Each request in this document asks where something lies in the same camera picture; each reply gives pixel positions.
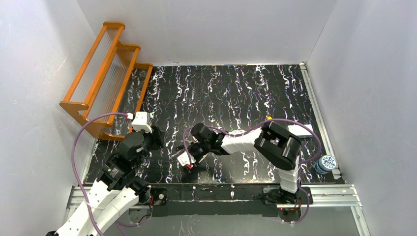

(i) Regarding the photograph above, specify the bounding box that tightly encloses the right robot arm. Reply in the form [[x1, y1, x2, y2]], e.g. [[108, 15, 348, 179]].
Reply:
[[177, 121, 301, 203]]

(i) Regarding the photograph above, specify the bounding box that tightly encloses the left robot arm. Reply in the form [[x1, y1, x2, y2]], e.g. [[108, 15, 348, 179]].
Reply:
[[47, 126, 164, 236]]

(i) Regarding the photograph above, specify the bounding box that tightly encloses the orange wooden rack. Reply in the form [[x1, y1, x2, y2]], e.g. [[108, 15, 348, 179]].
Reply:
[[60, 21, 153, 125]]

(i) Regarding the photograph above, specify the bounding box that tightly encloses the white box red label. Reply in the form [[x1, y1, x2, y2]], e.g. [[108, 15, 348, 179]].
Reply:
[[287, 124, 314, 138]]

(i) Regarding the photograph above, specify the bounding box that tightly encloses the blue white tape roll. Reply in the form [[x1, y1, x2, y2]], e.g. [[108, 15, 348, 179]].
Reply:
[[314, 155, 337, 175]]

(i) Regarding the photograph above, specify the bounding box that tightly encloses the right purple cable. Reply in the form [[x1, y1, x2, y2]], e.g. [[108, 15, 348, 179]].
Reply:
[[182, 118, 323, 225]]

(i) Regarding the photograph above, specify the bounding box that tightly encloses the purple cable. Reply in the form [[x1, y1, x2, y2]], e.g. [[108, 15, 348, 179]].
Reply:
[[71, 112, 144, 236], [182, 118, 323, 225]]

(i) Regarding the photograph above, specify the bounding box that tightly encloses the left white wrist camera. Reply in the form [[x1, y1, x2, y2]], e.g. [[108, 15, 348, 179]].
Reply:
[[126, 112, 152, 133]]

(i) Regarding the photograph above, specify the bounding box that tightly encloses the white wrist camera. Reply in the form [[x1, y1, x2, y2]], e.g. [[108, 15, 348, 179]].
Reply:
[[126, 112, 152, 133], [177, 152, 196, 170]]

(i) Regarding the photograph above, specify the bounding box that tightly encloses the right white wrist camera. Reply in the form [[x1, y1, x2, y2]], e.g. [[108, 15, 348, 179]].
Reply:
[[177, 152, 196, 170]]

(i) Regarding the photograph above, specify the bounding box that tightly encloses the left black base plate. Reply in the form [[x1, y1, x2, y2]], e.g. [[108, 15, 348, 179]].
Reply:
[[138, 188, 168, 206]]

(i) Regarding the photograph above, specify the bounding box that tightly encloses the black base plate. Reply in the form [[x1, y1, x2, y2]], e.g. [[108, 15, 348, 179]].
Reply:
[[138, 188, 168, 206], [260, 187, 314, 206]]

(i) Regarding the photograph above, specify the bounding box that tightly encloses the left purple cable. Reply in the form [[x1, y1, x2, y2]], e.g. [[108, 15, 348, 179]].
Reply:
[[71, 112, 144, 236]]

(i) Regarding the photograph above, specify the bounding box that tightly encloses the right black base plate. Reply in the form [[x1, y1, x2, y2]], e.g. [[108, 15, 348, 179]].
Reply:
[[260, 187, 314, 206]]

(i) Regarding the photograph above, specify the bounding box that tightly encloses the aluminium frame rail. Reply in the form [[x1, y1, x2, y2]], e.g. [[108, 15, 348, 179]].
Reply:
[[61, 63, 370, 236]]

